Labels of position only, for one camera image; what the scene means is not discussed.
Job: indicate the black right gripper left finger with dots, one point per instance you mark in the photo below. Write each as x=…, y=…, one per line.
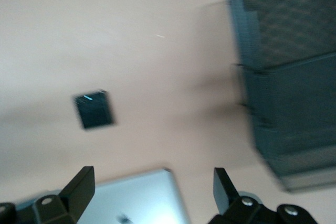
x=78, y=190

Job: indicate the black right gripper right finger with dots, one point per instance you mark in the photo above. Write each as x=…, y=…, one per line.
x=223, y=192

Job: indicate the black flip phone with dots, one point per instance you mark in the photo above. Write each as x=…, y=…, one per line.
x=94, y=110

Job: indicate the silver closed laptop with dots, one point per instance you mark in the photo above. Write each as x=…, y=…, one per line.
x=136, y=197

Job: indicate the black mesh two-tier tray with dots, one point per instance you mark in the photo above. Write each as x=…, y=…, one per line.
x=288, y=77

